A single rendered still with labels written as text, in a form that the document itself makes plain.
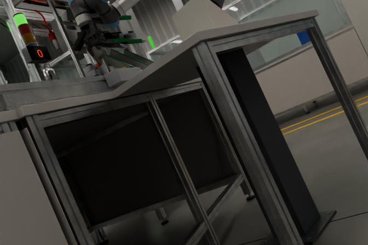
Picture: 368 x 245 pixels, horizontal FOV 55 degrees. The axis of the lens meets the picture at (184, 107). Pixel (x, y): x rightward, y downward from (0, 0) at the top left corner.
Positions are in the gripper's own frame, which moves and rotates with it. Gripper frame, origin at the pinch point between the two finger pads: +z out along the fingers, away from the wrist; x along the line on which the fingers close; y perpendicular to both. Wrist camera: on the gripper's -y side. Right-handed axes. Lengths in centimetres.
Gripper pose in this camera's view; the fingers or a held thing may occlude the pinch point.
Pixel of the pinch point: (99, 62)
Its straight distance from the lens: 183.3
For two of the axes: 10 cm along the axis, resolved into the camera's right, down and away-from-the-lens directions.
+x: 3.8, -1.3, 9.1
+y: 8.3, -4.0, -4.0
